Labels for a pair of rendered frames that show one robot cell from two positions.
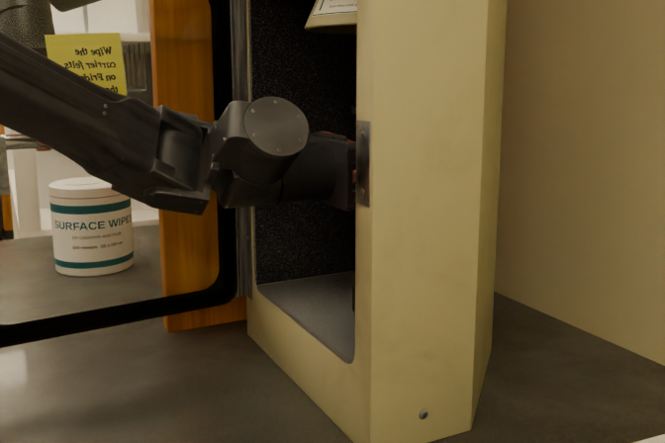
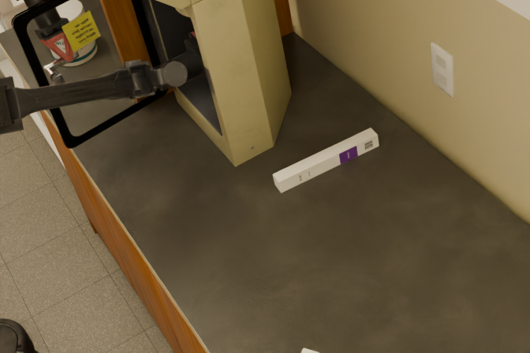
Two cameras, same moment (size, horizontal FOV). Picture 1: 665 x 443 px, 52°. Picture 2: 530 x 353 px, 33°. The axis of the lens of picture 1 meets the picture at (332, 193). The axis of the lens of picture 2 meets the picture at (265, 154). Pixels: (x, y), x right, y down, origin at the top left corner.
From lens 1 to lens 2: 1.54 m
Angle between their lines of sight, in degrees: 33
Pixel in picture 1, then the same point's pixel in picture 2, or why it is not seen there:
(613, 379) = (340, 105)
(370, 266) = (220, 112)
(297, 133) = (183, 74)
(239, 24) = not seen: outside the picture
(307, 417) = (210, 150)
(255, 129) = (168, 78)
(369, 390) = (229, 147)
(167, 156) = (136, 85)
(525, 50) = not seen: outside the picture
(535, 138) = not seen: outside the picture
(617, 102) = not seen: outside the picture
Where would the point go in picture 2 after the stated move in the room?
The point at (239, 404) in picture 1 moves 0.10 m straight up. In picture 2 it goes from (183, 148) to (173, 118)
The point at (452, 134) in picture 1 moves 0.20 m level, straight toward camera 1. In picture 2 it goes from (241, 61) to (229, 121)
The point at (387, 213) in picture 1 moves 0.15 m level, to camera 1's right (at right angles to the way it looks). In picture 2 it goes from (222, 94) to (288, 83)
